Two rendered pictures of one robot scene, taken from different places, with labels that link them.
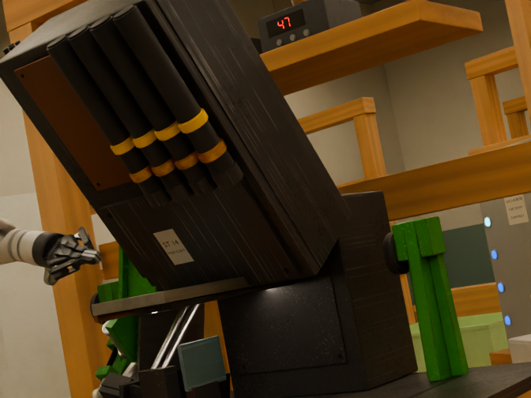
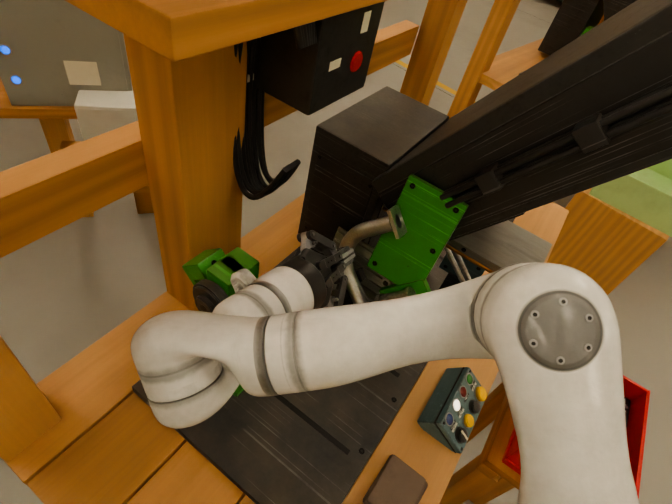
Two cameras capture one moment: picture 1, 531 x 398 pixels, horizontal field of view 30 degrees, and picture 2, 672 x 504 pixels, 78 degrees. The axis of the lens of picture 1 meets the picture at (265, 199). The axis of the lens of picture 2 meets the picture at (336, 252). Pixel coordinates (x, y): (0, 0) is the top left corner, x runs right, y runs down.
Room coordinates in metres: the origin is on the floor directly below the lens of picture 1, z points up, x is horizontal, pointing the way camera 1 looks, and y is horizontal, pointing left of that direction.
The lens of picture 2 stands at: (2.10, 0.79, 1.69)
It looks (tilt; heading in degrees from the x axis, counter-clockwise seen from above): 46 degrees down; 256
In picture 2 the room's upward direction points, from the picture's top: 16 degrees clockwise
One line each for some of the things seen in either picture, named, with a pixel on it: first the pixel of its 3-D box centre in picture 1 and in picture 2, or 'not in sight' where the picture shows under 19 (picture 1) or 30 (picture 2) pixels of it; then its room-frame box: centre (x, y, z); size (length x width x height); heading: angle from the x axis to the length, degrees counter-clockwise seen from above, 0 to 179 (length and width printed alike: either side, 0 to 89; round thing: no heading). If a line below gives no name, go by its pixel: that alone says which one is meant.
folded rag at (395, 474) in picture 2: not in sight; (397, 491); (1.84, 0.61, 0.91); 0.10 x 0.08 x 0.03; 51
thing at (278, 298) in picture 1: (307, 297); (369, 181); (1.86, -0.04, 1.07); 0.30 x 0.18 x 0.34; 53
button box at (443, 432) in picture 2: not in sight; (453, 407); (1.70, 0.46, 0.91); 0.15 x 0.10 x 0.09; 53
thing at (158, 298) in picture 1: (209, 291); (456, 222); (1.69, 0.12, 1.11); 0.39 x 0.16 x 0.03; 143
